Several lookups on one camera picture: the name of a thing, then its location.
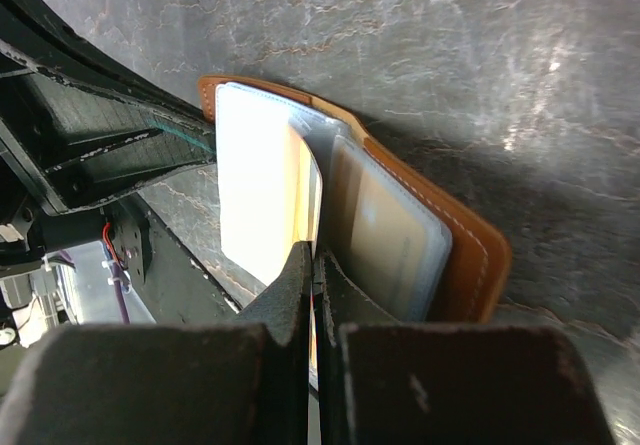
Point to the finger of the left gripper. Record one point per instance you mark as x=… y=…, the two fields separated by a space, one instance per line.
x=79 y=130

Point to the brown leather card holder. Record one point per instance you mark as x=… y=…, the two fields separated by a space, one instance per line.
x=480 y=261

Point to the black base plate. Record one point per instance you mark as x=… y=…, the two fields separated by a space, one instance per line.
x=174 y=286

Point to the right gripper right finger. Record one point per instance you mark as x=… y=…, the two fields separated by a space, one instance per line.
x=386 y=382

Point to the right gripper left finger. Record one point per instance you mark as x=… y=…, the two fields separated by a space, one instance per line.
x=243 y=381

